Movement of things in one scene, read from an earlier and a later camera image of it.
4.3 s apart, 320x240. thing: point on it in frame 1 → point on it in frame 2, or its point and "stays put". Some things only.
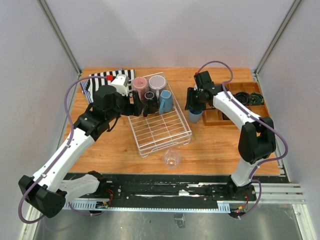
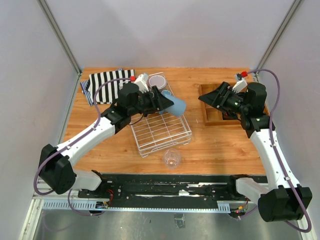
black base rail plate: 207,188 stays put
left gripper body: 124,106 → 147,102
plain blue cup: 195,116 → 179,108
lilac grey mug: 157,83 stays put
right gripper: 190,102 → 214,99
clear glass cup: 172,158 stays put
